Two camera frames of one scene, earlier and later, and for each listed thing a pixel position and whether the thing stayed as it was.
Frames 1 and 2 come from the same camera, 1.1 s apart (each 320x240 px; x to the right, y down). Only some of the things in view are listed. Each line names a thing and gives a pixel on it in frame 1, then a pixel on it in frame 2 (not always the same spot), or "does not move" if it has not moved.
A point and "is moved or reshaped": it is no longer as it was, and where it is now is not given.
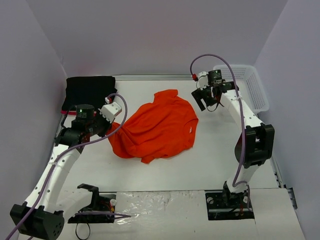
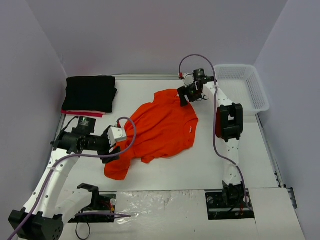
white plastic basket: x=249 y=85 does not move
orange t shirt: x=166 y=126 is moved or reshaped
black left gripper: x=100 y=126 → x=106 y=146
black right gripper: x=204 y=92 → x=187 y=92
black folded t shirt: x=91 y=90 does not move
